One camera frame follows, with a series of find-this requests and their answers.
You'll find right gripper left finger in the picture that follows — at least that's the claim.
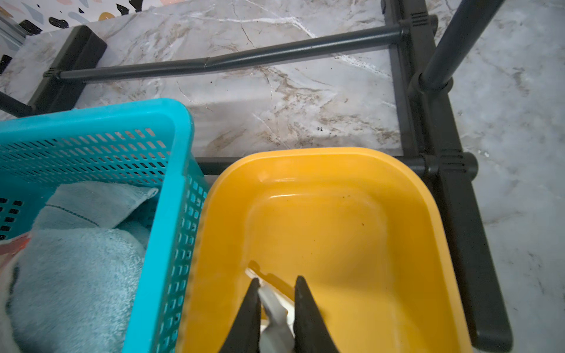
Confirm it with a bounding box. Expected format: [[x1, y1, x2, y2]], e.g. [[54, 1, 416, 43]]
[[219, 278, 261, 353]]

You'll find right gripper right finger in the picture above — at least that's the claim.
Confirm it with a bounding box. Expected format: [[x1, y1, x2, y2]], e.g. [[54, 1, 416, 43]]
[[294, 276, 338, 352]]

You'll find grey clothespin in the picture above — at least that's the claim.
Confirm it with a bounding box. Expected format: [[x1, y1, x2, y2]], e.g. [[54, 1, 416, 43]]
[[245, 262, 295, 352]]

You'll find light blue towel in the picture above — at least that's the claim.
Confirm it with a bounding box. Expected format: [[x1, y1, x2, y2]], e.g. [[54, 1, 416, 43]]
[[1, 222, 149, 352]]

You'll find orange patterned towel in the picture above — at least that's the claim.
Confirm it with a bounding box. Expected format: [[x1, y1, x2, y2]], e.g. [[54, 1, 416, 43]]
[[1, 232, 32, 286]]

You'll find yellow plastic bin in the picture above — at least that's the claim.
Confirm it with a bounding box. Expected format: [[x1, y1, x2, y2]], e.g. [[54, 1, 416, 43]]
[[177, 148, 472, 352]]

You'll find teal plastic basket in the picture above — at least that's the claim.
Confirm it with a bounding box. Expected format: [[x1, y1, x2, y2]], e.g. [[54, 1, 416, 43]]
[[1, 99, 209, 352]]

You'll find black clothes rack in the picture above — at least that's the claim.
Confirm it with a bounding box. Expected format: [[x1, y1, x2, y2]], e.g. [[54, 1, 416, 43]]
[[1, 1, 514, 352]]

